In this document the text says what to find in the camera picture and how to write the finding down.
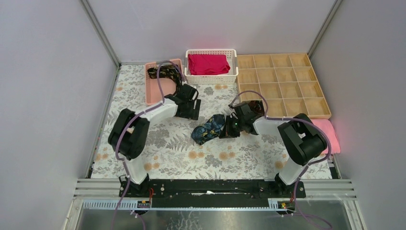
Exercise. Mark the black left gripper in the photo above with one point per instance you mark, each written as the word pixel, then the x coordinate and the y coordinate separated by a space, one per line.
pixel 189 112

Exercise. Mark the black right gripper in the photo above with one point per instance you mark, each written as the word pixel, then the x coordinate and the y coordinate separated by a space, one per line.
pixel 227 132

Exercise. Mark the blue floral necktie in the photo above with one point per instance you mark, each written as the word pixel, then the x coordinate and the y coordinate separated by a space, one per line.
pixel 209 130

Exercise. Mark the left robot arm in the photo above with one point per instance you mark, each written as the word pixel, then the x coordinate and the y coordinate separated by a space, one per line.
pixel 129 134

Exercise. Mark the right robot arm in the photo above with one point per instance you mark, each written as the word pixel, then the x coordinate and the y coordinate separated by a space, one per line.
pixel 303 140

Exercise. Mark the dark rolled necktie in tray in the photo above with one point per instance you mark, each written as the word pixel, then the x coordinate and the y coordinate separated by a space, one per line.
pixel 257 107

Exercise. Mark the black gold necktie in basket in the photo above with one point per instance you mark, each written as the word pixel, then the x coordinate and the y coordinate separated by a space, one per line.
pixel 170 79

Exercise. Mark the pink plastic basket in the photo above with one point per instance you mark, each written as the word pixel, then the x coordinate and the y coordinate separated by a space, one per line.
pixel 153 94

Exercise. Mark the red folded cloth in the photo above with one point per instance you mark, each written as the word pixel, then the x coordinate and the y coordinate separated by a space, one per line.
pixel 208 64

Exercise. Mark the white plastic basket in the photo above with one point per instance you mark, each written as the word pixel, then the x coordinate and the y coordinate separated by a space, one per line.
pixel 229 78

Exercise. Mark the floral table mat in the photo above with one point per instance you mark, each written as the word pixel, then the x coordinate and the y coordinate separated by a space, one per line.
pixel 171 153

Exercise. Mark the wooden compartment tray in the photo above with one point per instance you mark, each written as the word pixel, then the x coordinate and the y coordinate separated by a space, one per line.
pixel 287 83

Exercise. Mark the pink folded cloth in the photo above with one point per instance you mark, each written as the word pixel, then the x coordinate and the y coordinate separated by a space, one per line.
pixel 326 126

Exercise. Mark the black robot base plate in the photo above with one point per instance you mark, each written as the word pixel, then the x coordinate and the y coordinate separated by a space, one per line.
pixel 182 193

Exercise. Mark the white slotted cable duct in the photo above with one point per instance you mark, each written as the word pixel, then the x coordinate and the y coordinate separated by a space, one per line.
pixel 112 204

